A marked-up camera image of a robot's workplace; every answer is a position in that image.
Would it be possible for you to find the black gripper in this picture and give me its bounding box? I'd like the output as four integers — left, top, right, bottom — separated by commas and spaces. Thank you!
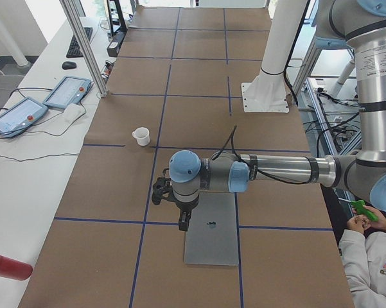
175, 199, 198, 231

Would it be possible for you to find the white ceramic cup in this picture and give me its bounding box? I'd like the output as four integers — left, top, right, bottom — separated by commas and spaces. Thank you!
132, 127, 150, 146

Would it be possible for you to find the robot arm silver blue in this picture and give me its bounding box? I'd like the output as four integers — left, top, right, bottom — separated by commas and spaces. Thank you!
164, 1, 386, 232

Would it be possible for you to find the grey closed laptop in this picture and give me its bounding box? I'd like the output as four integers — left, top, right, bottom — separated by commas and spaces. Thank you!
184, 192, 239, 266

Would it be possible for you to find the brown paper table cover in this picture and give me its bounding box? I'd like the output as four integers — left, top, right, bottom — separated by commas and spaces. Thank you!
20, 6, 356, 308

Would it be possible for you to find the white folded cloth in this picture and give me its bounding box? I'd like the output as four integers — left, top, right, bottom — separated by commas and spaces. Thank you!
62, 103, 84, 123

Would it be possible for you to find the far blue teach pendant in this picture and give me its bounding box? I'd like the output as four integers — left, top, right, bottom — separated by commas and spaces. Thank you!
43, 76, 92, 109

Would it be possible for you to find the blue teach pendant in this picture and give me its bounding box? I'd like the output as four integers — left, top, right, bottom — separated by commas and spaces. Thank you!
0, 97, 48, 138
43, 76, 92, 109

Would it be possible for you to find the green handheld tool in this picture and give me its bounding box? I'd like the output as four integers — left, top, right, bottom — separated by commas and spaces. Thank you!
339, 198, 378, 221

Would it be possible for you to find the black mini computer box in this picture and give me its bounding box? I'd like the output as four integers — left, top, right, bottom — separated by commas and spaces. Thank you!
107, 31, 127, 58

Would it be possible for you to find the near blue teach pendant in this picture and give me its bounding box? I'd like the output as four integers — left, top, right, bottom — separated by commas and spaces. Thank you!
0, 97, 48, 138

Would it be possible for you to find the black computer mouse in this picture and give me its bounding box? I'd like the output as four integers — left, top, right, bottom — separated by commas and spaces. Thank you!
62, 61, 77, 70

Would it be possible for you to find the seated person white coat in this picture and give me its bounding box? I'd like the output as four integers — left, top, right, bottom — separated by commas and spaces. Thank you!
338, 205, 386, 307

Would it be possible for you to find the black keyboard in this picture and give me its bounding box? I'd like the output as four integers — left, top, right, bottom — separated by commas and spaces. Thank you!
66, 26, 94, 59

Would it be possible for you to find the red cylindrical bottle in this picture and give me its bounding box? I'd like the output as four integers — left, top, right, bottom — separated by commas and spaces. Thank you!
0, 255, 33, 281

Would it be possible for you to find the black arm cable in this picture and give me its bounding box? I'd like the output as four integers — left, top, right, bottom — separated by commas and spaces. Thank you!
211, 124, 312, 185

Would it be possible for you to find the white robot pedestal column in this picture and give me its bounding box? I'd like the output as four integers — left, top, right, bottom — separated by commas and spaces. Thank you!
241, 0, 309, 113

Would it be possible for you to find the aluminium frame post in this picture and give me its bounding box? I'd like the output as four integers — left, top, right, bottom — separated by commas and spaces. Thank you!
60, 0, 108, 98

